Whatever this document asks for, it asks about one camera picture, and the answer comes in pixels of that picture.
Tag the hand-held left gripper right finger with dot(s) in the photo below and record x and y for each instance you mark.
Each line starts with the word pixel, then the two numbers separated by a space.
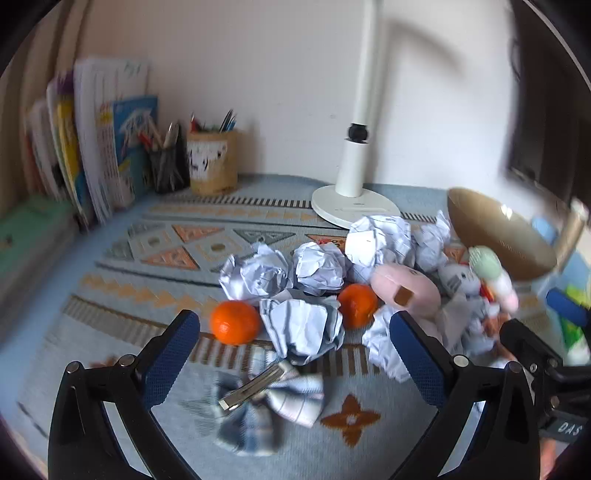
pixel 418 364

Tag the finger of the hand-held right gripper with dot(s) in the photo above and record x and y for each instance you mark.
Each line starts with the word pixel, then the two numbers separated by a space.
pixel 526 339
pixel 565 305

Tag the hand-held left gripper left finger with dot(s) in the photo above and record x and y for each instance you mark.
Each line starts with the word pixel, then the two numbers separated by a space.
pixel 171 362

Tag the orange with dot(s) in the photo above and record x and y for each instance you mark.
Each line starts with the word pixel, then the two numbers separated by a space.
pixel 235 323
pixel 358 304

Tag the pastel plush skewer toy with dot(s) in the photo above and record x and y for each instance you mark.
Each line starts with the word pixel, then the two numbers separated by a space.
pixel 489 267

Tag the pink plush toy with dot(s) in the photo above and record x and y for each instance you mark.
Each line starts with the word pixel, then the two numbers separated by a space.
pixel 406 281

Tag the white plush toy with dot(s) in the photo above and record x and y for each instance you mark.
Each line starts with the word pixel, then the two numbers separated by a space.
pixel 457 277

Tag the ribbed golden brown bowl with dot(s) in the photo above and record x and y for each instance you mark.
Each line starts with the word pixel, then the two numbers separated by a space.
pixel 498 226

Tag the pile of paper balls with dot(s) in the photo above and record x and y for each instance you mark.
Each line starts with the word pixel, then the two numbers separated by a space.
pixel 300 327

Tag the plaid bow hair clip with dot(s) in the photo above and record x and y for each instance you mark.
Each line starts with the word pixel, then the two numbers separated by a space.
pixel 295 401

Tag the green packet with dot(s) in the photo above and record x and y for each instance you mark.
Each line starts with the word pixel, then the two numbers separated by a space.
pixel 575 337

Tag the patterned blue woven mat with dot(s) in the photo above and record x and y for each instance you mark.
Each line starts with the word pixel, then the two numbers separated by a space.
pixel 138 295

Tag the black mesh pen holder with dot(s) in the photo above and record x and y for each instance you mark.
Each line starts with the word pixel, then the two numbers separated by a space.
pixel 168 173

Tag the dark monitor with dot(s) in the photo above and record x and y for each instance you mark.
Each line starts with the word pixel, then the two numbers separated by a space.
pixel 545 115

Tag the green box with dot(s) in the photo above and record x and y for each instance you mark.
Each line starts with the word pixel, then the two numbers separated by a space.
pixel 32 226

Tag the tan pen holder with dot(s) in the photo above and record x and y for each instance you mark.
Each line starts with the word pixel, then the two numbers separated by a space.
pixel 217 170

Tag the white desk lamp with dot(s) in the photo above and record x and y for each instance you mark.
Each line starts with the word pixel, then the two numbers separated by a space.
pixel 355 161

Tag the pens in mesh holder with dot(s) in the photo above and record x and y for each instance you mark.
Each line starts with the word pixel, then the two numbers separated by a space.
pixel 161 138

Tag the row of books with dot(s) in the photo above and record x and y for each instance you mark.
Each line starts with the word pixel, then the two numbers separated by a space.
pixel 101 138

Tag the pens in tan holder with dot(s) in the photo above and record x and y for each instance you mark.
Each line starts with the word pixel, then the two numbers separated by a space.
pixel 221 122

